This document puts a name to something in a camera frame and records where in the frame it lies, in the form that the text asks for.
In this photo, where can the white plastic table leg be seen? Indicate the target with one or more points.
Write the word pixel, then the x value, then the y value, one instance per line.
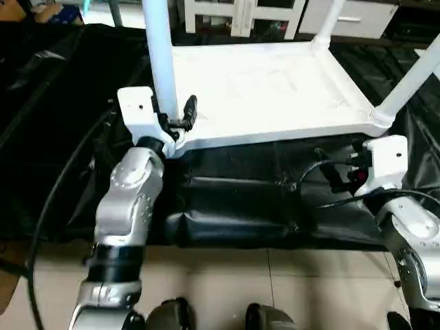
pixel 161 62
pixel 326 24
pixel 412 82

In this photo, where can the white plastic table top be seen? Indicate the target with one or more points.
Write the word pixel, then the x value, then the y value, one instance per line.
pixel 275 89

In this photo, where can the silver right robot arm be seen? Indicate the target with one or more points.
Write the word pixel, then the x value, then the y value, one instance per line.
pixel 412 234

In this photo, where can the black work mat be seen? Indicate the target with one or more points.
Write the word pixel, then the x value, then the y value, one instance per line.
pixel 261 199

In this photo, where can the white glass door cabinet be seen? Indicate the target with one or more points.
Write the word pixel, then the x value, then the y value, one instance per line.
pixel 240 17

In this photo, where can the white drawer unit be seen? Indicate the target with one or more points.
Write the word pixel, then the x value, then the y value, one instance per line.
pixel 357 17

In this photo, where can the turquoise plastic stool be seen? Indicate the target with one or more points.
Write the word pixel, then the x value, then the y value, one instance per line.
pixel 87 4

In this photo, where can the blue box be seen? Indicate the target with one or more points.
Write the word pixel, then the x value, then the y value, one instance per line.
pixel 58 14

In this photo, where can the brown floor cardboard sheet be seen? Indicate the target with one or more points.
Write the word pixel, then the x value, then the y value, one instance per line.
pixel 8 285

